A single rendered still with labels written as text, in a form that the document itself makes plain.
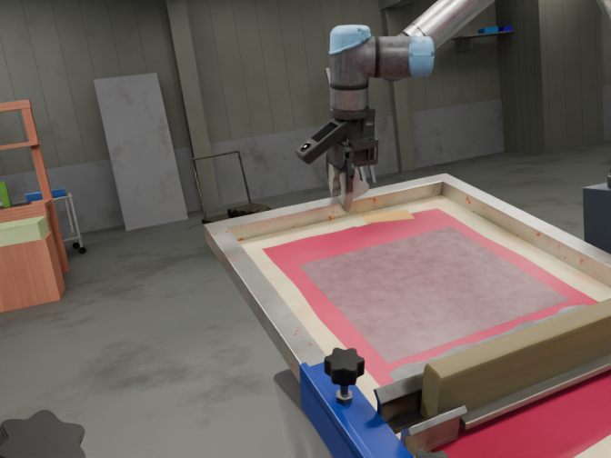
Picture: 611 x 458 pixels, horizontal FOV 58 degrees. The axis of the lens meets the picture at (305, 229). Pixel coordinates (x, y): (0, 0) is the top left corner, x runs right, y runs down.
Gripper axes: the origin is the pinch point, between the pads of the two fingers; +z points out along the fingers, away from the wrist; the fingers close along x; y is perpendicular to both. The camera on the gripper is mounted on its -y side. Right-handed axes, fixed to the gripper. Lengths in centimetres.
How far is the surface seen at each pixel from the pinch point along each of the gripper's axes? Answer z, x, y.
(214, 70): 122, 840, 206
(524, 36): 99, 735, 789
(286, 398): 27.8, -21.1, -22.1
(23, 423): -27, -71, -55
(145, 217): 315, 725, 42
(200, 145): 235, 794, 157
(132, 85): 130, 821, 66
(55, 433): -26, -71, -54
